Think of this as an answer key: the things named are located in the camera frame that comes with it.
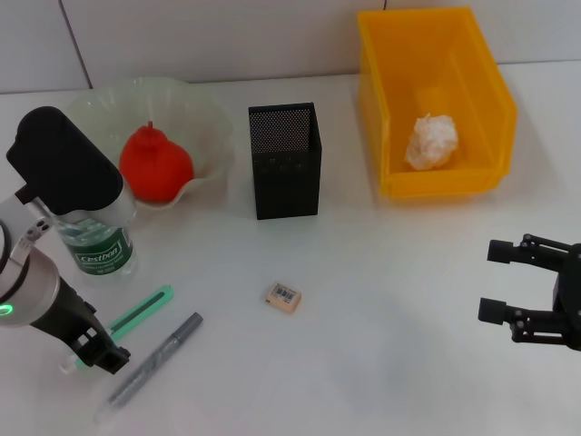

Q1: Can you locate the black mesh pen holder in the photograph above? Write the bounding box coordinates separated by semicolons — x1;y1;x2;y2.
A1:
248;102;323;222

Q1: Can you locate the grey marker pen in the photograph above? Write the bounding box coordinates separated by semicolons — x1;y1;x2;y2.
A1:
94;312;204;426

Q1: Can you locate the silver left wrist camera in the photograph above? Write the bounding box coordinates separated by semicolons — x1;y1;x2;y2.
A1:
5;106;138;227

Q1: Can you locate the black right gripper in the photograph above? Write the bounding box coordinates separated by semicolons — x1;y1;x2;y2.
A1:
478;233;581;351

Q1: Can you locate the clear green-label water bottle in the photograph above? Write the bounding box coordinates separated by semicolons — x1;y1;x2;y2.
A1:
54;213;138;287

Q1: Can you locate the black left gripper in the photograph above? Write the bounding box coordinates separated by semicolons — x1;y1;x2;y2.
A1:
30;276;133;376

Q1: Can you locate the white paper ball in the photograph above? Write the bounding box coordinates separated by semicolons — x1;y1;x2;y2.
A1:
405;113;458;170

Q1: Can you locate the red pear-shaped fruit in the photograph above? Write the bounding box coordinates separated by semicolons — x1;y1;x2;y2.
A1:
118;121;195;203

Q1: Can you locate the pale green glass fruit plate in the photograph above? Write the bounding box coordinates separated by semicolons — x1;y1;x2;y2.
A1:
65;76;235;210

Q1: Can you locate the yellow plastic bin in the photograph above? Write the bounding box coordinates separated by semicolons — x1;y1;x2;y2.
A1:
357;6;518;199

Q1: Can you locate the beige eraser with barcode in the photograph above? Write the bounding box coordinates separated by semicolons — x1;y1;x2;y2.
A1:
262;281;303;314

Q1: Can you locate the green utility knife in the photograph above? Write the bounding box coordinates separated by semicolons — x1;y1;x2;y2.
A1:
59;284;176;374

